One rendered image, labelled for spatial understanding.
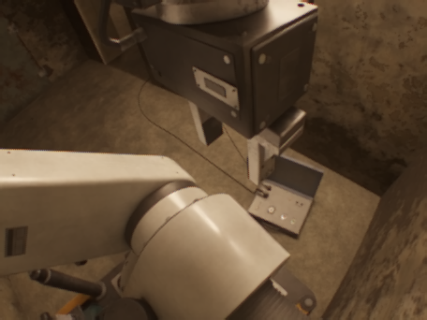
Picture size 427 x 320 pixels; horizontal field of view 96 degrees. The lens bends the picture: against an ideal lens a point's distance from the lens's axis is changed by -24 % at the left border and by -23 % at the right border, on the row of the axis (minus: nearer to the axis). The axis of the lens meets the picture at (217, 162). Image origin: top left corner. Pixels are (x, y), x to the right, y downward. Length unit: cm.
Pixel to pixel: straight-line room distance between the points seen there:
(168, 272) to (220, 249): 11
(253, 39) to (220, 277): 38
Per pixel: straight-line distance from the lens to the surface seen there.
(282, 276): 131
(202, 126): 50
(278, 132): 32
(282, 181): 177
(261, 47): 23
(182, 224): 49
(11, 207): 47
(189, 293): 48
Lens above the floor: 161
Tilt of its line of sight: 54 degrees down
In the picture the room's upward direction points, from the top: 13 degrees counter-clockwise
